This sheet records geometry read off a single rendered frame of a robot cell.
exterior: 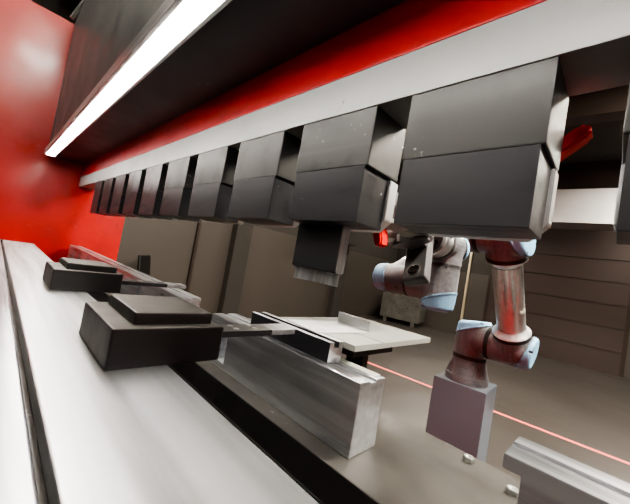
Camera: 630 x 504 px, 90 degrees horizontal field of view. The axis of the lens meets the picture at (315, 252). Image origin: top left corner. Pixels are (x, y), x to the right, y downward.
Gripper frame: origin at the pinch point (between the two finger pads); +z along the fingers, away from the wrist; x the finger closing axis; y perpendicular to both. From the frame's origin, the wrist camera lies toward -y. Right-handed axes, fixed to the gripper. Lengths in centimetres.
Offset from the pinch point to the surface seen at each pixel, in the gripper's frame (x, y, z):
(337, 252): -3.0, -4.9, 8.0
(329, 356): -5.6, -20.1, 8.2
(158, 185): -70, 30, 11
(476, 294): -225, 59, -814
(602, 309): 3, 4, -826
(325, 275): -6.5, -7.8, 7.1
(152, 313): -6.6, -14.1, 32.9
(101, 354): -8.0, -17.7, 36.4
